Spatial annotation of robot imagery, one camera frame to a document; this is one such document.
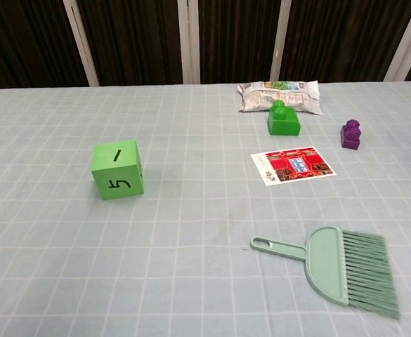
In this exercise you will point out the green toy building block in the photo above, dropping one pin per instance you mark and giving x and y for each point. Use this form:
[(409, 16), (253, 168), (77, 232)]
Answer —
[(284, 124)]

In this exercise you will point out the silver printed snack packet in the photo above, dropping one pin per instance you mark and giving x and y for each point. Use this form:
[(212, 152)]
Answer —
[(261, 98)]

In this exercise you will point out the teal hand brush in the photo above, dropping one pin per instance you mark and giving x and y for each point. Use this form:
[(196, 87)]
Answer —
[(326, 263)]

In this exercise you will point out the white partition post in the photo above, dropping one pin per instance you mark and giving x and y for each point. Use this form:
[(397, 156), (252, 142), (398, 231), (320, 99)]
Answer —
[(188, 42), (407, 38), (82, 45), (280, 38)]

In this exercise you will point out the light blue checked tablecloth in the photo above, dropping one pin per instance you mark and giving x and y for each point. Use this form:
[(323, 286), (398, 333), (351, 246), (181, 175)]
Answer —
[(191, 228)]

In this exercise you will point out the purple toy building block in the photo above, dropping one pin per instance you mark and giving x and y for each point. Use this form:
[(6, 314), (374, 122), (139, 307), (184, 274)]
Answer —
[(351, 137)]

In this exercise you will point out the light green numbered cube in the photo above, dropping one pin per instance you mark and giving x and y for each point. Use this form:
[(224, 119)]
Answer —
[(119, 168)]

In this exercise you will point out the red picture card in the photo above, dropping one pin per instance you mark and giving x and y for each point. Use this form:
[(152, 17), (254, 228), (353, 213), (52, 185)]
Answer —
[(293, 166)]

